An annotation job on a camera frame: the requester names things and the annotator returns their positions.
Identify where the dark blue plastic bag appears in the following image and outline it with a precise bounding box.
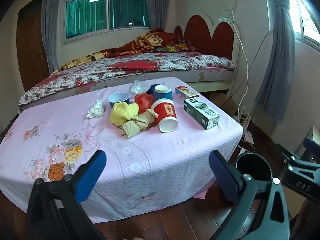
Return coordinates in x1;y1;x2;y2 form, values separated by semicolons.
146;84;160;95

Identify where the red plastic bag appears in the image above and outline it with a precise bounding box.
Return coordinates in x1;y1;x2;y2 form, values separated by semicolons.
134;93;154;114

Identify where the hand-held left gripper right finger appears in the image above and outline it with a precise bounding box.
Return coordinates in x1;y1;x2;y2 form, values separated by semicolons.
209;150;290;240

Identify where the green and white carton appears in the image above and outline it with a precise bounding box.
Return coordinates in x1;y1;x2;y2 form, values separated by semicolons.
184;98;221;130

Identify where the beige paper bag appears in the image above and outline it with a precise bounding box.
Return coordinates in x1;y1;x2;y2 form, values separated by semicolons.
119;109;159;138

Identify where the red heart-shaped headboard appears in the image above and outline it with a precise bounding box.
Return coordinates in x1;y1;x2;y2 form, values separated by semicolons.
174;14;240;63

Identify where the blue bowl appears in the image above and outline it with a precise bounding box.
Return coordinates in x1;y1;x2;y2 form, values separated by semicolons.
108;92;130;108

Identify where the colourful cartoon pillow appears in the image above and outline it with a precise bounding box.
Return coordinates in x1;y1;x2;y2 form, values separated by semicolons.
160;43;192;52

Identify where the grey curtain beside door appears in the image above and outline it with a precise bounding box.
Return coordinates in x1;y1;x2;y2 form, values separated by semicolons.
41;0;69;73

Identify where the white tissue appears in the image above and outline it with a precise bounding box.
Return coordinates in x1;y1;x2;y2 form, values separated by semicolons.
86;100;106;119

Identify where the blue paper cup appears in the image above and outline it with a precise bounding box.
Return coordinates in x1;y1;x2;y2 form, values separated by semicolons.
154;84;173;103

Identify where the yellow plastic bag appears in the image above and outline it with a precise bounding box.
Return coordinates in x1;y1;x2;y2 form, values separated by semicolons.
110;102;139;127

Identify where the brown wooden door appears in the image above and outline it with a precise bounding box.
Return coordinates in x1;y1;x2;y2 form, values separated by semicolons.
16;0;50;92

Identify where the bright side window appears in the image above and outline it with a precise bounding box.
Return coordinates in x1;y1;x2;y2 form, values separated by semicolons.
289;0;320;45

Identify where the white bed frame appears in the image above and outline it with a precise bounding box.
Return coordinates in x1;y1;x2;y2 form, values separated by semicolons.
17;69;237;113

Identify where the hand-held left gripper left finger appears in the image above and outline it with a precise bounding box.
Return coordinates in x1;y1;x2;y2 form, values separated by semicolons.
26;150;108;240

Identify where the red paper cup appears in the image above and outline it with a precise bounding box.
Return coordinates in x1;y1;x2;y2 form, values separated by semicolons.
151;99;178;133

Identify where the green-tinted sliding window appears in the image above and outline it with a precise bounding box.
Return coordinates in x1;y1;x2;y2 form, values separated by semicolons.
60;0;153;47

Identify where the clear plastic bag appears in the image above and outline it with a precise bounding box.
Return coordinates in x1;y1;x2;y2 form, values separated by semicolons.
129;80;149;95

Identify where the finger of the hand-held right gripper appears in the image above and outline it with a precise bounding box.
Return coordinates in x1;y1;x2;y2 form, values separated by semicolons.
303;137;320;159
275;144;320;178

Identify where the white charging cable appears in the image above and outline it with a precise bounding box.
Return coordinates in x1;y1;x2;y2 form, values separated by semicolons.
217;0;250;120

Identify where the floral bed quilt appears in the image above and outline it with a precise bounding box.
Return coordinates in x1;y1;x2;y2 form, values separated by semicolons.
19;51;237;105

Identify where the black cable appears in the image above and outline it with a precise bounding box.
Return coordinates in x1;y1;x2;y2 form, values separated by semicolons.
225;30;273;105

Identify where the tied grey curtain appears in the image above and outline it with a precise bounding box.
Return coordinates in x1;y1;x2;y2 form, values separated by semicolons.
255;0;298;123

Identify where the pink floral tablecloth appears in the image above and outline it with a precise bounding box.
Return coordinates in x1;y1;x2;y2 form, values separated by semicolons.
0;76;244;224

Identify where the white router with antennas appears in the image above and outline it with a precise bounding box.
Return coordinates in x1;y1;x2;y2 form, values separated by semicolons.
237;105;254;144

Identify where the red and yellow blanket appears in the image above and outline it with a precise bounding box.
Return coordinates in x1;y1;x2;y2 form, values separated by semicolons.
54;29;195;72

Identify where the red and white carton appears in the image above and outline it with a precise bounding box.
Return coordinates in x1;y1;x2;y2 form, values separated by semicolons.
175;85;200;100

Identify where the grey curtain beside headboard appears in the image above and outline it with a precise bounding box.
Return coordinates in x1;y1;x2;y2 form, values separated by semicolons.
144;0;167;33

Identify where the black trash bin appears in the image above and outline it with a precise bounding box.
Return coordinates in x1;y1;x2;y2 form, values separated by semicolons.
234;151;273;188

